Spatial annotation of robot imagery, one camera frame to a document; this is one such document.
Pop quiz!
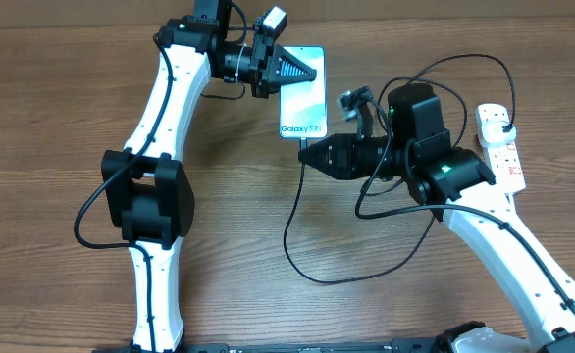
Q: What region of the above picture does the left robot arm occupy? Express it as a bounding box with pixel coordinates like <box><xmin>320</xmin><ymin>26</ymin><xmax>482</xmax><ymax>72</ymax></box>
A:
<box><xmin>101</xmin><ymin>1</ymin><xmax>319</xmax><ymax>352</ymax></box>

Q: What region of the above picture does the Samsung Galaxy smartphone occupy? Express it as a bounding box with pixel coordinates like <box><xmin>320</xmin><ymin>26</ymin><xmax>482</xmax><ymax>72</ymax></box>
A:
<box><xmin>279</xmin><ymin>46</ymin><xmax>328</xmax><ymax>139</ymax></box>

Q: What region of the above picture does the white charger plug adapter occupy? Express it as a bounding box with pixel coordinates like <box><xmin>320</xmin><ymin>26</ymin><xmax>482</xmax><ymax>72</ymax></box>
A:
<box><xmin>478</xmin><ymin>122</ymin><xmax>517</xmax><ymax>148</ymax></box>

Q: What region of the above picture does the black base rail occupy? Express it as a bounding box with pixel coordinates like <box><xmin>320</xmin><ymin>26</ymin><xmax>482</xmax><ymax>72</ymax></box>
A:
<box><xmin>90</xmin><ymin>321</ymin><xmax>529</xmax><ymax>353</ymax></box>

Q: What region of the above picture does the black USB charging cable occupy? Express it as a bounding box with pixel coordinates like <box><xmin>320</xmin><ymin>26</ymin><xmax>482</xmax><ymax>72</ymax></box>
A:
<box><xmin>282</xmin><ymin>53</ymin><xmax>517</xmax><ymax>285</ymax></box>

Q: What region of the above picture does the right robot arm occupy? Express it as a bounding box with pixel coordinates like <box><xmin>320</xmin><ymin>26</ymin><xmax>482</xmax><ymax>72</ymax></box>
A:
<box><xmin>298</xmin><ymin>83</ymin><xmax>575</xmax><ymax>352</ymax></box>

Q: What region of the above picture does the white power strip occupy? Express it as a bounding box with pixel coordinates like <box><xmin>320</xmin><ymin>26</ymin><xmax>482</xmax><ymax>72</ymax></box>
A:
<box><xmin>475</xmin><ymin>103</ymin><xmax>526</xmax><ymax>195</ymax></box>

